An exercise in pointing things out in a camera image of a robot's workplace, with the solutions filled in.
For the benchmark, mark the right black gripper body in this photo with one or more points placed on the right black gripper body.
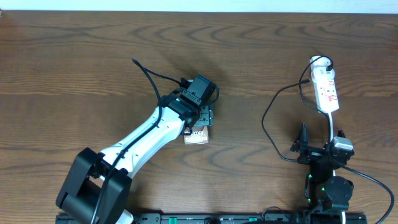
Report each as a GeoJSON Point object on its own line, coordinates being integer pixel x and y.
{"type": "Point", "coordinates": [311, 156]}

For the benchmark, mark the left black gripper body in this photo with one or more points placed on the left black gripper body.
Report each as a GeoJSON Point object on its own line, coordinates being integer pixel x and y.
{"type": "Point", "coordinates": [198, 112]}

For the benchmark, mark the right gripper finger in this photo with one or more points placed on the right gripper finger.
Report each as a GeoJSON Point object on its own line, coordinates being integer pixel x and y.
{"type": "Point", "coordinates": [341, 134]}
{"type": "Point", "coordinates": [301, 142]}

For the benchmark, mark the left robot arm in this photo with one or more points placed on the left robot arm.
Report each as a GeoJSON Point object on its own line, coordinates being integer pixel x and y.
{"type": "Point", "coordinates": [98, 183]}

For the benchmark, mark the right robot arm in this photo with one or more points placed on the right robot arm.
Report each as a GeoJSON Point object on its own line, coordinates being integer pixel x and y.
{"type": "Point", "coordinates": [328, 194]}

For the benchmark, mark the white USB charger plug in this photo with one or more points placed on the white USB charger plug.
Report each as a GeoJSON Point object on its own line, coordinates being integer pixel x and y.
{"type": "Point", "coordinates": [321, 61]}

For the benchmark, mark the white power strip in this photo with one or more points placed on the white power strip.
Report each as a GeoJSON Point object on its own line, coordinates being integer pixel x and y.
{"type": "Point", "coordinates": [325, 89]}

